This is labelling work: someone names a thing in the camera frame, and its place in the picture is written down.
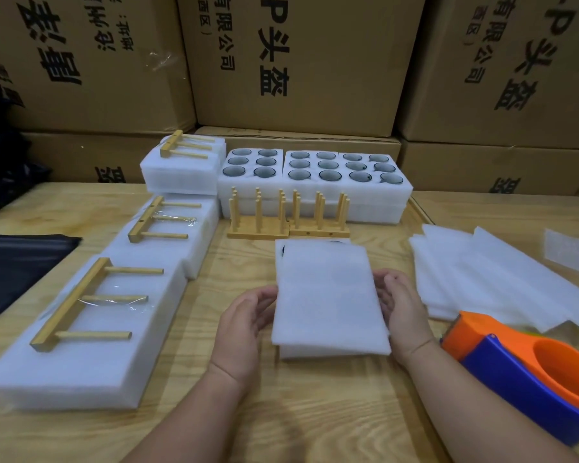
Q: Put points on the person's left hand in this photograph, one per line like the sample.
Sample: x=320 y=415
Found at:
x=239 y=332

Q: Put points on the stack of white foam trays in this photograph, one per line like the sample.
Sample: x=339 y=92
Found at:
x=309 y=193

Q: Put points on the person's right forearm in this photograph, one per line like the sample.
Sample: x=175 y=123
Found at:
x=482 y=410

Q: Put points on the stack of brown cardboard boxes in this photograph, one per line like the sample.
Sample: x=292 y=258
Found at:
x=299 y=53

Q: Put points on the person's right hand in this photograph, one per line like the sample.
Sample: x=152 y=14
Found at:
x=402 y=313

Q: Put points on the person's left forearm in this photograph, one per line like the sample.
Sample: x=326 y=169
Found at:
x=193 y=419

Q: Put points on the row of wooden peg racks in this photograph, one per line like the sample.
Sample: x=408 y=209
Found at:
x=261 y=231

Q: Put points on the black plastic bags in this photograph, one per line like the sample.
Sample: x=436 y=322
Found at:
x=19 y=270

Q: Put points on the clear plastic wrap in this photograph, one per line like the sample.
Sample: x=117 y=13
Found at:
x=571 y=253

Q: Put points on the black plastic bag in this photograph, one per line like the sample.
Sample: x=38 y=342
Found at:
x=5 y=159

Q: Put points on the pile of white foam sheets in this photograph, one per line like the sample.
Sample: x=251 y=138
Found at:
x=502 y=279

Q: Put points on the orange and blue tape dispenser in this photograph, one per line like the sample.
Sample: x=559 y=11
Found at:
x=531 y=395

